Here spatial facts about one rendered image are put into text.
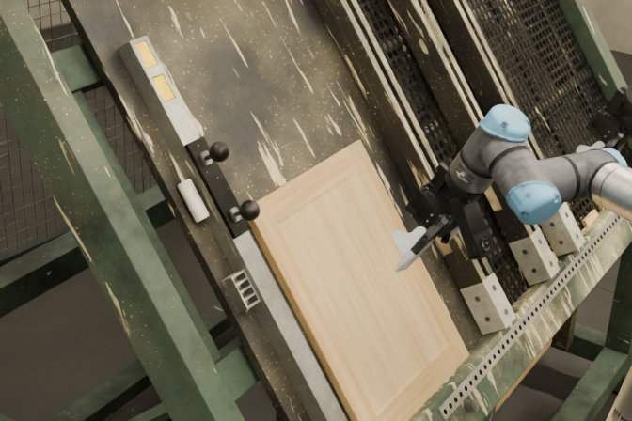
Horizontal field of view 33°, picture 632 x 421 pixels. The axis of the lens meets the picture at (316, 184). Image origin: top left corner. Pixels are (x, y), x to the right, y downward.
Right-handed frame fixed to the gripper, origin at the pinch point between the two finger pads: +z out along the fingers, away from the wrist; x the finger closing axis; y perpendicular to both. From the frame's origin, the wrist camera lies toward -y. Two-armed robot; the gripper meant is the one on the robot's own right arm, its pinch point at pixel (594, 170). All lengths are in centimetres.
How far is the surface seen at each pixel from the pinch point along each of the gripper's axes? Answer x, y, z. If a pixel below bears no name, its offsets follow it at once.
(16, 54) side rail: 110, 71, -7
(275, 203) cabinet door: 65, 36, 17
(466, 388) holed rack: 38, -14, 41
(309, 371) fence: 79, 6, 28
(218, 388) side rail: 102, 12, 22
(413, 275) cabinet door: 33.3, 11.6, 32.2
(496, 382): 26, -17, 44
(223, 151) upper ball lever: 86, 41, -3
